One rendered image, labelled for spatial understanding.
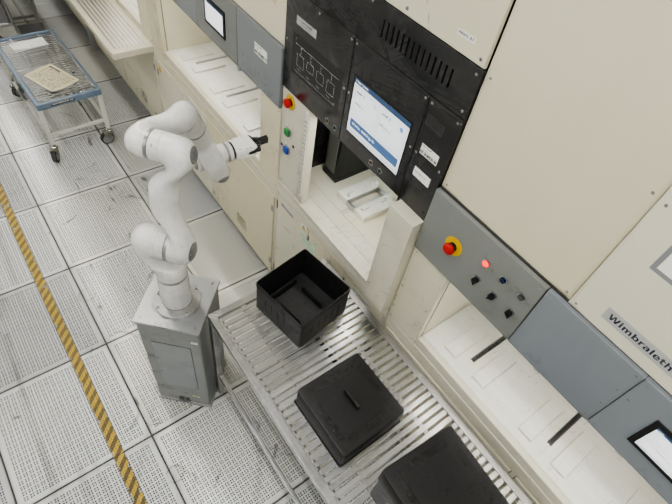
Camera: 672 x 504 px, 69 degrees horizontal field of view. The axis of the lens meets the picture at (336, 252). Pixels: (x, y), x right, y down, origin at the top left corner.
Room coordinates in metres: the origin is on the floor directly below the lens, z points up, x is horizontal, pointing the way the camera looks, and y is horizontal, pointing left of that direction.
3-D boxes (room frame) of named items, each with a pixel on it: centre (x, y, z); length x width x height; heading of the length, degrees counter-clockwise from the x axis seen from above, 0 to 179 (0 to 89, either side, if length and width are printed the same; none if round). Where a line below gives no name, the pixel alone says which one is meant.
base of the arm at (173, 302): (1.07, 0.61, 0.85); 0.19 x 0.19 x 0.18
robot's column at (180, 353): (1.07, 0.61, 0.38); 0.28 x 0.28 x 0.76; 0
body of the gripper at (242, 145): (1.59, 0.48, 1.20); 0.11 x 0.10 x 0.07; 135
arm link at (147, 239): (1.08, 0.64, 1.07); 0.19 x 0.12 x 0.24; 85
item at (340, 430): (0.75, -0.16, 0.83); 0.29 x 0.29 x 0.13; 46
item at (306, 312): (1.16, 0.10, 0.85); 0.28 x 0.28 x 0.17; 55
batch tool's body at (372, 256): (1.79, -0.25, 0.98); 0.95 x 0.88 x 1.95; 135
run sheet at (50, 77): (2.76, 2.15, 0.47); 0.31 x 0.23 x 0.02; 67
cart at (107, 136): (2.91, 2.26, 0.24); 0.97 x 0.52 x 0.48; 48
